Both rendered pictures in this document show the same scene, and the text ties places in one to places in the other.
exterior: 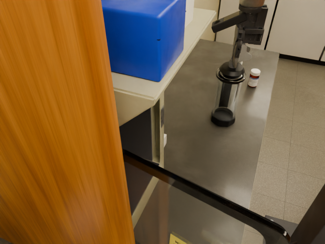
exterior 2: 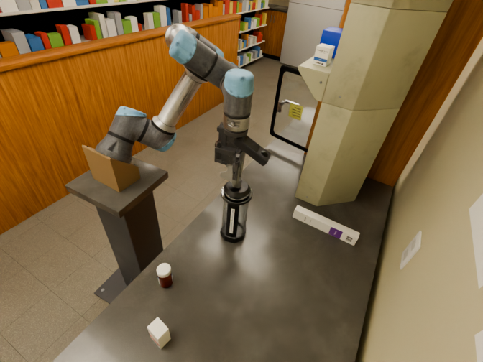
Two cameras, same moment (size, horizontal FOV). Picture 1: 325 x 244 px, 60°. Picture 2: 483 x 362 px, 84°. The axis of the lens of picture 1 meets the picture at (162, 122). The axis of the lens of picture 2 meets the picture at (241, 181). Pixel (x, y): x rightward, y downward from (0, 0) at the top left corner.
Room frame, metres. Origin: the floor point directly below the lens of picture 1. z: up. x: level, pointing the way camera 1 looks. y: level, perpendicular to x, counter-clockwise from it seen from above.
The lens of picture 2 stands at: (1.57, -0.19, 1.79)
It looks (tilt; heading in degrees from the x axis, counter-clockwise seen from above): 40 degrees down; 184
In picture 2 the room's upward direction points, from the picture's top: 6 degrees clockwise
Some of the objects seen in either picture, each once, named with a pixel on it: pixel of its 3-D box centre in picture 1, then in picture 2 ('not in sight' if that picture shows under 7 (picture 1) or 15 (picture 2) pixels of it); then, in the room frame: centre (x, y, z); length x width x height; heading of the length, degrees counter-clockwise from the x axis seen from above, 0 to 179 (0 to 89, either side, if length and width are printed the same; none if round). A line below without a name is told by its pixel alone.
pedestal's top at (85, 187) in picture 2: not in sight; (119, 181); (0.68, -0.84, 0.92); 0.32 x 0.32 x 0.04; 71
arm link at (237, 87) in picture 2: not in sight; (238, 93); (0.89, -0.27, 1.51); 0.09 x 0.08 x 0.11; 21
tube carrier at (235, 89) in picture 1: (226, 96); (234, 212); (0.89, -0.25, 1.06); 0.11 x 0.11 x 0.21
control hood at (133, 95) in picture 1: (161, 64); (323, 72); (0.45, 0.00, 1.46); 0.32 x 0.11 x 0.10; 158
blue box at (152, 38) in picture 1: (140, 30); (336, 42); (0.38, 0.03, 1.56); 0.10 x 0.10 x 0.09; 68
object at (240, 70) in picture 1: (232, 67); (237, 186); (0.89, -0.25, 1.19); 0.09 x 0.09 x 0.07
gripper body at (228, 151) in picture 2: (249, 23); (232, 144); (0.89, -0.28, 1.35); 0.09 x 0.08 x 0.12; 83
